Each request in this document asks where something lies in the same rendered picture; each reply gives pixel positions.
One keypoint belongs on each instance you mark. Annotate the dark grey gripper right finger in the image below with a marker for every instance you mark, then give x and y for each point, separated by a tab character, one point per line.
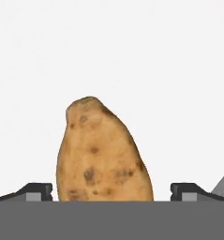
186	189

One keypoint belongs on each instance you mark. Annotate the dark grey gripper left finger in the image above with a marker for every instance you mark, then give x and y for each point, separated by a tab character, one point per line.
35	189

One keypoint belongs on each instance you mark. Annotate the brown potato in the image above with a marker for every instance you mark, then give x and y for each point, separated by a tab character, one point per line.
101	156

